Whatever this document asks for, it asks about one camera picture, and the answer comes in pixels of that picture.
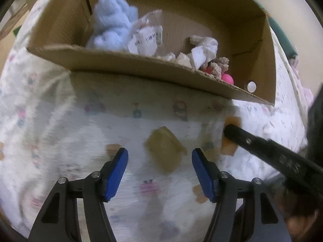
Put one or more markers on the person's right hand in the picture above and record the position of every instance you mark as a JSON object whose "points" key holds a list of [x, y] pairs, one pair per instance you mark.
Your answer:
{"points": [[302, 215]]}

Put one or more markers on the brown cardboard box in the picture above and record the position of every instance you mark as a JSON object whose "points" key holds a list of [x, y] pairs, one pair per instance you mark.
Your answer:
{"points": [[126, 60]]}

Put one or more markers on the white tissue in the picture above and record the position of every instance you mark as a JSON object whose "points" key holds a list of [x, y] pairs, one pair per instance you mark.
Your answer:
{"points": [[204, 50]]}

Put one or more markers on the yellow foam block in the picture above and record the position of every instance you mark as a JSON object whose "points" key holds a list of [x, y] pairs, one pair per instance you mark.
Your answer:
{"points": [[164, 148]]}

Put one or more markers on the pink ball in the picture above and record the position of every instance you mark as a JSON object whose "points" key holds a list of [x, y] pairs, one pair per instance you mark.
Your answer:
{"points": [[227, 78]]}

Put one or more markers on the clear plastic pack white label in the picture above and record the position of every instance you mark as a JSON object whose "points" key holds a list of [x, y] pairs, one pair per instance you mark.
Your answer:
{"points": [[146, 37]]}

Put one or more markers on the pink cloth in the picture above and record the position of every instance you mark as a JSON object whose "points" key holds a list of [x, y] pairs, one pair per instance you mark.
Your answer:
{"points": [[306, 93]]}

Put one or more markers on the light blue plush toy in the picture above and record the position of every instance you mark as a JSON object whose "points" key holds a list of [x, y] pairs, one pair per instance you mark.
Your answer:
{"points": [[111, 17]]}

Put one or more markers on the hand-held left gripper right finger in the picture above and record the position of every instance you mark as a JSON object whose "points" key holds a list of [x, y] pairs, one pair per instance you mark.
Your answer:
{"points": [[203, 174]]}

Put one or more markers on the beige bear scrunchie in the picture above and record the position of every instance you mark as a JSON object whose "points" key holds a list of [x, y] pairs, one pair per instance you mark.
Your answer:
{"points": [[220, 64]]}

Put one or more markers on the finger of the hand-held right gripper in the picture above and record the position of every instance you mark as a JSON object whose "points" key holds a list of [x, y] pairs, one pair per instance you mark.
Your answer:
{"points": [[252, 142]]}

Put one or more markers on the teal headboard cushion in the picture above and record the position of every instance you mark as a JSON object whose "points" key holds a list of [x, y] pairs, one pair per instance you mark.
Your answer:
{"points": [[285, 42]]}

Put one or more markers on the white printed quilt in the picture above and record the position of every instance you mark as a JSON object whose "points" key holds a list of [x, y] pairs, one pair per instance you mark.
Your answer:
{"points": [[63, 118]]}

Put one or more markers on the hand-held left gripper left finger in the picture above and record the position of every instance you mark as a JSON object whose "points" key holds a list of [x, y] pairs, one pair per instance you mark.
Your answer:
{"points": [[114, 176]]}

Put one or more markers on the orange brown cylinder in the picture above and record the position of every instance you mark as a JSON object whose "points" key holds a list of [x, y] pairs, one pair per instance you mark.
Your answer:
{"points": [[228, 147]]}

